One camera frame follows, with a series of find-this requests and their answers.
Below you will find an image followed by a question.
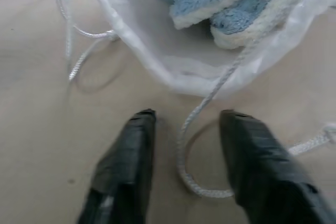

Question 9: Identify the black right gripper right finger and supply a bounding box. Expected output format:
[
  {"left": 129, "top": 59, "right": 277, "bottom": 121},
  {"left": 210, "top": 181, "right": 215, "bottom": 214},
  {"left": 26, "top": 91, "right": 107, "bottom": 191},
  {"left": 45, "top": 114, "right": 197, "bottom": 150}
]
[{"left": 219, "top": 109, "right": 336, "bottom": 224}]

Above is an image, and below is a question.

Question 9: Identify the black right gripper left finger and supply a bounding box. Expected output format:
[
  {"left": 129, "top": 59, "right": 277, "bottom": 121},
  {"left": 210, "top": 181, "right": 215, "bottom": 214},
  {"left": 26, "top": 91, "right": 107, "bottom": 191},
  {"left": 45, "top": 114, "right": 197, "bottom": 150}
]
[{"left": 76, "top": 108, "right": 157, "bottom": 224}]

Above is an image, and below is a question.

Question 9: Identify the white mesh drawstring bag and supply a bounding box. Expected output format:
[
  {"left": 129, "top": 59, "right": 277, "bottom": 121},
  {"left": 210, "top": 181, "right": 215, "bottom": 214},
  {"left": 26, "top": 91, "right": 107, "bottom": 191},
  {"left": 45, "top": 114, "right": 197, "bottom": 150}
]
[{"left": 83, "top": 0, "right": 336, "bottom": 97}]

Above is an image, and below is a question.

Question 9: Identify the blue and white fluffy towel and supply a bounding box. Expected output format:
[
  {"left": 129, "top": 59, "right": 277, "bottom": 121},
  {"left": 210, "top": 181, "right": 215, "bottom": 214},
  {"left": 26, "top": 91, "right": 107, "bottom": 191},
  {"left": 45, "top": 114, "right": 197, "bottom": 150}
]
[{"left": 127, "top": 0, "right": 310, "bottom": 51}]

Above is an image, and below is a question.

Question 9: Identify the white braided drawstring cord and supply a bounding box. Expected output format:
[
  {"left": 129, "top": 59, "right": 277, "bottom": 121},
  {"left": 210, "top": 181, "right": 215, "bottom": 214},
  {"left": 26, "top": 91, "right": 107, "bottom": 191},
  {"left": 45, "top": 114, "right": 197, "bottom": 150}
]
[
  {"left": 176, "top": 22, "right": 336, "bottom": 198},
  {"left": 52, "top": 0, "right": 118, "bottom": 82}
]

